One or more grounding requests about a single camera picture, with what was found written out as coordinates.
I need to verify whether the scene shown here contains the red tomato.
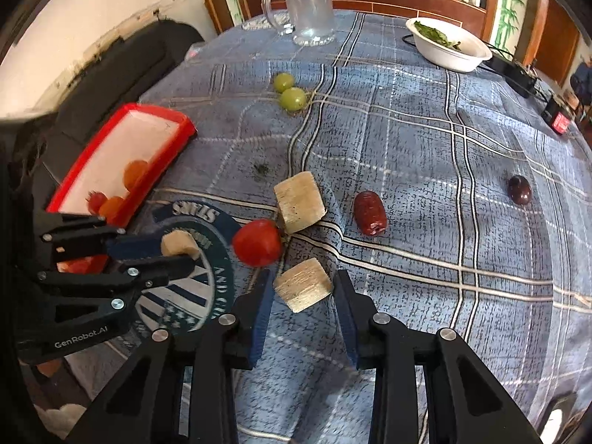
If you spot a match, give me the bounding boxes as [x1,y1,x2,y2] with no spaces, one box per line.
[86,191,108,215]
[57,255,108,275]
[232,219,283,268]

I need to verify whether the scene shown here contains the orange tangerine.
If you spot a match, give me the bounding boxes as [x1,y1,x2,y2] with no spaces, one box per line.
[98,196,124,223]
[122,159,148,191]

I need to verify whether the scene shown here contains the red jujube date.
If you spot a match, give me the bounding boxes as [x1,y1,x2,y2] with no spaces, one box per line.
[354,191,387,236]

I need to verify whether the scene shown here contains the black sofa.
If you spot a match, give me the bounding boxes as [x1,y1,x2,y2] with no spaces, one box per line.
[1,20,205,209]

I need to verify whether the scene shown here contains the red rimmed white tray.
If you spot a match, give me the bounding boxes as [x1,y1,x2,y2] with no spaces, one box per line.
[45,102,199,274]

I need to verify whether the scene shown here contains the dark purple grape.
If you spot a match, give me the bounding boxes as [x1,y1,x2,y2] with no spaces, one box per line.
[508,174,532,205]

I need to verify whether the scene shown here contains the blue plaid tablecloth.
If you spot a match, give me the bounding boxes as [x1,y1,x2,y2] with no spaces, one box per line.
[64,8,592,444]

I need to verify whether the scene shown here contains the green grape near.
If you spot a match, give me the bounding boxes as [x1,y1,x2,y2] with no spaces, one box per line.
[279,87,307,112]

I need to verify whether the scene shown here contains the green grape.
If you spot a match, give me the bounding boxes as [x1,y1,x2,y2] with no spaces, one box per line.
[279,87,307,112]
[273,72,295,93]

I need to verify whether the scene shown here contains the green grape far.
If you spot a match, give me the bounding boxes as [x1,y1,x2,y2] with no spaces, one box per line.
[273,72,295,93]

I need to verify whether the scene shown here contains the glass ashtray dish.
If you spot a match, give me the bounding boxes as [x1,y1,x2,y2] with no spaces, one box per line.
[242,11,293,34]

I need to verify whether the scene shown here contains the dark sauce bottle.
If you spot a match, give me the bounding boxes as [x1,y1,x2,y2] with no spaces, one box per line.
[541,94,574,135]

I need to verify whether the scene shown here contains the black power adapter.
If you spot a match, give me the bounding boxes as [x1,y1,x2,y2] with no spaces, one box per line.
[484,54,538,98]

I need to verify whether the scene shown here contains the clear glass pitcher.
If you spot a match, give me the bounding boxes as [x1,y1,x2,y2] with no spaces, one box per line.
[261,0,335,46]

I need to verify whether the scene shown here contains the white bowl with greens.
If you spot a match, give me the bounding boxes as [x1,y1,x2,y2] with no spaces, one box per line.
[406,17,493,73]

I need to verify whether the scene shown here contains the wooden sideboard cabinet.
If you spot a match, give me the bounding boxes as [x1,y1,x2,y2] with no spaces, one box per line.
[238,0,496,38]

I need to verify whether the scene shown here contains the blue jacket on post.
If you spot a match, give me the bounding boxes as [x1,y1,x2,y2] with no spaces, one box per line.
[570,61,592,106]

